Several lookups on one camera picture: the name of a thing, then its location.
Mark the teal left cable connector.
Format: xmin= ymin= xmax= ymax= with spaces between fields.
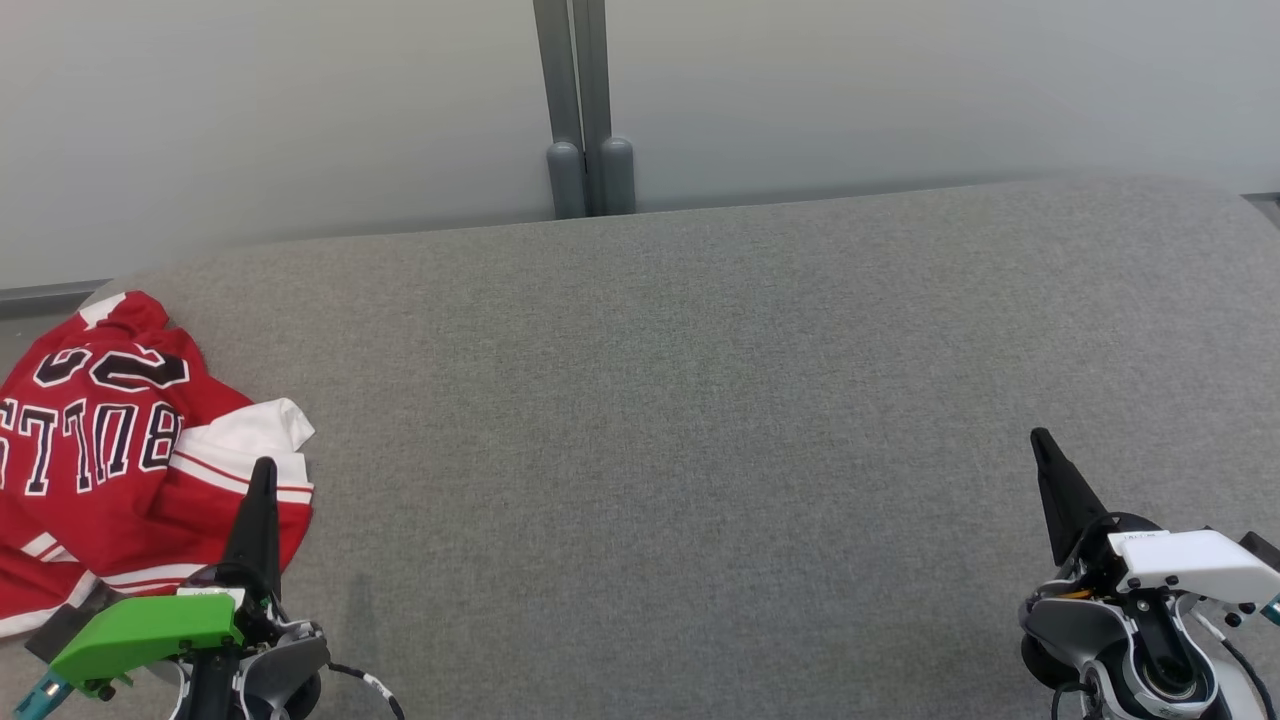
xmin=12 ymin=672 xmax=74 ymax=720

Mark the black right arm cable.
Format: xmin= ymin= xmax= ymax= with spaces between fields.
xmin=1195 ymin=610 xmax=1279 ymax=720

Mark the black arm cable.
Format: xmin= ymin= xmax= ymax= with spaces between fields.
xmin=325 ymin=660 xmax=407 ymax=720
xmin=1195 ymin=610 xmax=1279 ymax=720

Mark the grey metal partition post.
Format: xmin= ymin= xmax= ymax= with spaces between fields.
xmin=572 ymin=0 xmax=637 ymax=217
xmin=533 ymin=0 xmax=588 ymax=220

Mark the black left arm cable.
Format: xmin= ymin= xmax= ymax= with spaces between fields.
xmin=325 ymin=660 xmax=407 ymax=720

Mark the grey baseboard strip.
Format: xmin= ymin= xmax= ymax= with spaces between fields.
xmin=0 ymin=279 xmax=113 ymax=321

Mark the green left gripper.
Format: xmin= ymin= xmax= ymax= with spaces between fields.
xmin=48 ymin=457 xmax=286 ymax=698

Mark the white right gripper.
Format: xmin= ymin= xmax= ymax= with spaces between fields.
xmin=1030 ymin=428 xmax=1280 ymax=608

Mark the red white basketball jersey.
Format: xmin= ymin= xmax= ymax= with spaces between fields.
xmin=0 ymin=335 xmax=317 ymax=601

